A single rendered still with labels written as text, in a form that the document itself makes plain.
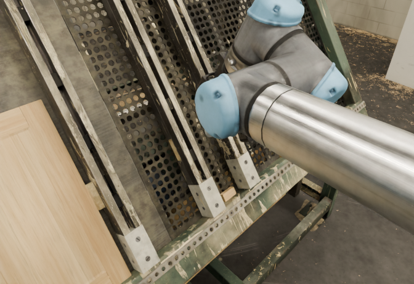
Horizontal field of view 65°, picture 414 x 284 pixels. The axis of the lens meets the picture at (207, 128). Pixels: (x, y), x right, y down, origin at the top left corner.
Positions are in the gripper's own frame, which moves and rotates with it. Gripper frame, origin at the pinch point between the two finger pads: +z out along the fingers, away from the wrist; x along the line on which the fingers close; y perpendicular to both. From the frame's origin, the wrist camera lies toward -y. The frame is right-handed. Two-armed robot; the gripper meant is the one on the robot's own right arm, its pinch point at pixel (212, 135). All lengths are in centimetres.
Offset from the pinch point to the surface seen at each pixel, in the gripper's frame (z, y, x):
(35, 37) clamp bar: 11, 50, 23
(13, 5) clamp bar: 5, 55, 26
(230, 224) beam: 47, -16, -17
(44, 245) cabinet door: 37, 3, 38
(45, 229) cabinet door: 35, 7, 37
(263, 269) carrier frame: 109, -40, -52
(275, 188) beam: 48, -13, -43
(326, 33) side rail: 28, 39, -112
